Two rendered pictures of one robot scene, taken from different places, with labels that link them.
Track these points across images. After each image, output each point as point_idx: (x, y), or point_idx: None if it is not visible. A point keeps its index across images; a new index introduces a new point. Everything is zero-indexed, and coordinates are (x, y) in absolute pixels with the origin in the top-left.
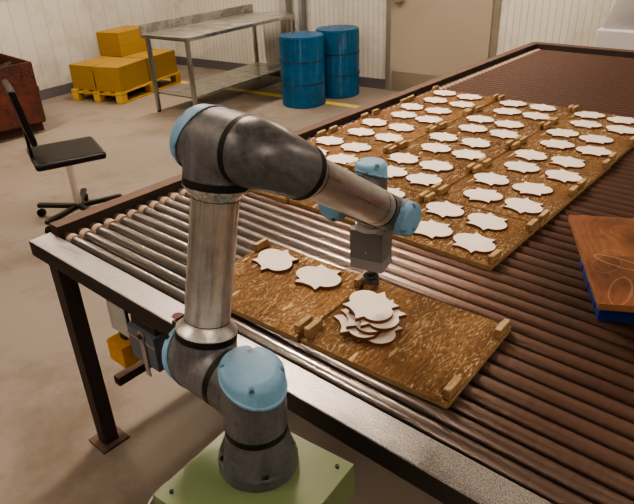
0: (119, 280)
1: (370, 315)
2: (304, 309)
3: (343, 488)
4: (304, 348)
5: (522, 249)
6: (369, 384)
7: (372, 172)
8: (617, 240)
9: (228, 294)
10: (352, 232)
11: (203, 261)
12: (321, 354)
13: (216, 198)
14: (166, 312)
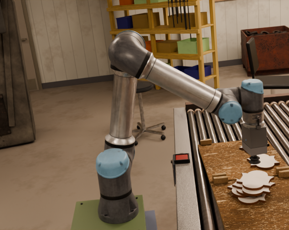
0: (181, 133)
1: (246, 183)
2: (233, 172)
3: None
4: (211, 189)
5: None
6: (216, 218)
7: (245, 86)
8: None
9: (123, 122)
10: (241, 125)
11: (112, 102)
12: (213, 195)
13: (116, 72)
14: (179, 151)
